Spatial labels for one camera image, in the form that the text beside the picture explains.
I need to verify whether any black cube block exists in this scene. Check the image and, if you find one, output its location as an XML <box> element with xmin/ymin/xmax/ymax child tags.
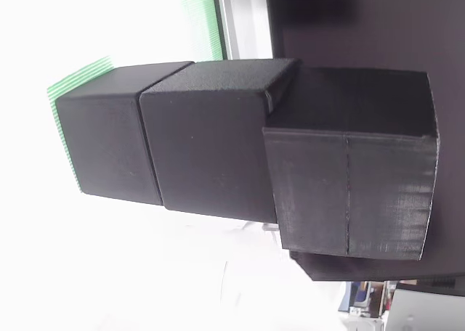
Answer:
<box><xmin>261</xmin><ymin>68</ymin><xmax>441</xmax><ymax>262</ymax></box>
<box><xmin>139</xmin><ymin>57</ymin><xmax>302</xmax><ymax>224</ymax></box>
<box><xmin>54</xmin><ymin>61</ymin><xmax>195</xmax><ymax>205</ymax></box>

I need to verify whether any short green striped strip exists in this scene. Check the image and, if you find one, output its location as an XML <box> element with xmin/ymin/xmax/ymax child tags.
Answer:
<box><xmin>177</xmin><ymin>0</ymin><xmax>229</xmax><ymax>62</ymax></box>

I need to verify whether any large dark glossy panel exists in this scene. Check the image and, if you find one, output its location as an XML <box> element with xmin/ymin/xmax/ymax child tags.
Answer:
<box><xmin>264</xmin><ymin>0</ymin><xmax>465</xmax><ymax>283</ymax></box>

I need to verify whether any green striped square marker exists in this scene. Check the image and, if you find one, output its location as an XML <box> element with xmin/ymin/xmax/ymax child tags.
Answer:
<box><xmin>46</xmin><ymin>54</ymin><xmax>114</xmax><ymax>194</ymax></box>

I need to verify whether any cluttered shelf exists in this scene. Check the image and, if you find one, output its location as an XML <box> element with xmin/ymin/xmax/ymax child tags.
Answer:
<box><xmin>339</xmin><ymin>279</ymin><xmax>387</xmax><ymax>323</ymax></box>

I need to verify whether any white box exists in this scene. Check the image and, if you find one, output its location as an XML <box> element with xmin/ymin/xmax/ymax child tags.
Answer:
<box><xmin>384</xmin><ymin>287</ymin><xmax>465</xmax><ymax>331</ymax></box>

